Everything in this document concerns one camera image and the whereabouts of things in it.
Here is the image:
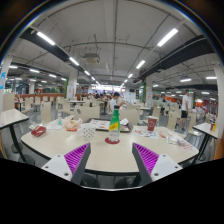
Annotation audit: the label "crumpled food wrapper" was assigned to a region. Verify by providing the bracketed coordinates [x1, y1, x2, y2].
[61, 115, 83, 132]

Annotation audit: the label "white paper sheet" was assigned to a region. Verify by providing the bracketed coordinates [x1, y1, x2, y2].
[45, 119, 64, 130]

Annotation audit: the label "white side table, black leg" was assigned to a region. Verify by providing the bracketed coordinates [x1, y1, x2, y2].
[0, 108, 36, 166]
[191, 121, 219, 166]

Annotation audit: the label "green-labelled clear drink bottle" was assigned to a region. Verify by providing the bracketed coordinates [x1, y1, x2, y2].
[108, 105, 121, 143]

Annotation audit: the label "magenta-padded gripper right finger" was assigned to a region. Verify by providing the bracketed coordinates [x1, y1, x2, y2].
[131, 142, 183, 186]

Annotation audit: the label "red paper cup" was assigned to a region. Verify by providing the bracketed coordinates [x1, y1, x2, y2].
[146, 115, 158, 132]

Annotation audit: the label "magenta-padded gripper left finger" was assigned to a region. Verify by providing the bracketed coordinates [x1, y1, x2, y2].
[40, 142, 92, 186]

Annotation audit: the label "white black-dotted mug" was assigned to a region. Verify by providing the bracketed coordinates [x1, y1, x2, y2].
[77, 122, 97, 140]

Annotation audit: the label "printed paper flyer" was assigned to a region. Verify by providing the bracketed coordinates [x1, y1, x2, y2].
[132, 128, 159, 139]

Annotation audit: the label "flat round red coaster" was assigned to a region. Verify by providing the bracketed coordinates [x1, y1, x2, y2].
[104, 137, 121, 145]

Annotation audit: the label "ceiling air conditioner unit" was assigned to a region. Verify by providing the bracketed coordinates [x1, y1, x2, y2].
[82, 52, 101, 65]

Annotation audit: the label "dark food tray with placemat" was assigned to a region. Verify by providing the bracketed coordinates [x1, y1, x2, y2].
[83, 117, 134, 133]

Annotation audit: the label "ceiling strip lights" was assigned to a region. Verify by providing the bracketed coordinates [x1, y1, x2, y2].
[8, 28, 218, 98]

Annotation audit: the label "clear plastic bag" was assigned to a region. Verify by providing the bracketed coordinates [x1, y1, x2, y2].
[165, 133, 188, 146]

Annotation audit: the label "blue pillar sign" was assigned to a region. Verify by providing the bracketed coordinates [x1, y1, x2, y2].
[0, 71, 7, 90]

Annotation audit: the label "person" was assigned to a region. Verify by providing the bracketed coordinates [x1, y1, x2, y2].
[174, 89, 190, 131]
[109, 91, 125, 116]

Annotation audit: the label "beige canteen chairs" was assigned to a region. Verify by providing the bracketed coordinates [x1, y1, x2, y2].
[3, 93, 218, 134]

